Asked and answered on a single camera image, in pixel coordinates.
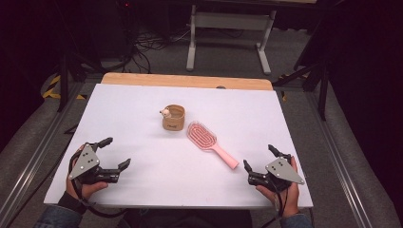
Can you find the white table board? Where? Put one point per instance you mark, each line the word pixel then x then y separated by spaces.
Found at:
pixel 164 177

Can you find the yellow black hazard tape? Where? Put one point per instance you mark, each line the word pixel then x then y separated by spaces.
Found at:
pixel 283 95
pixel 50 91

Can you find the person's left hand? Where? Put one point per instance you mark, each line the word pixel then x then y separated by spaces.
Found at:
pixel 87 189

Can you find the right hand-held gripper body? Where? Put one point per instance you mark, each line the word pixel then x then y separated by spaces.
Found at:
pixel 280 169

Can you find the person's lap in dark clothing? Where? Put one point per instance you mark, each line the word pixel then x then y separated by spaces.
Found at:
pixel 190 220

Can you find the pink hairbrush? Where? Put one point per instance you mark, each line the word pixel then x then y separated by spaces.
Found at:
pixel 202 136

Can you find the black metal stand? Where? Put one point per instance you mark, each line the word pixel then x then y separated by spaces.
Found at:
pixel 64 82
pixel 323 91

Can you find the white metal desk frame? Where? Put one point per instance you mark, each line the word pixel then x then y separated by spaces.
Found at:
pixel 233 20

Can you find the person's right hand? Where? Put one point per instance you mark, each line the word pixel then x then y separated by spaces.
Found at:
pixel 290 198

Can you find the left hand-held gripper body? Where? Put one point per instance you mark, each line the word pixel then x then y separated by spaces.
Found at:
pixel 85 161

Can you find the aluminium floor rail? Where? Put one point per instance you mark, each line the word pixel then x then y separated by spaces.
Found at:
pixel 34 158
pixel 340 158

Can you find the wooden table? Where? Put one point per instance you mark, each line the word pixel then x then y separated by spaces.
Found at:
pixel 177 80

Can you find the dark round table grommet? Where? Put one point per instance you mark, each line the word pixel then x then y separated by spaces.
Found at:
pixel 220 87

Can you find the brown cup with bear figurine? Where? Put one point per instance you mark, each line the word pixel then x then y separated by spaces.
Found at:
pixel 173 125

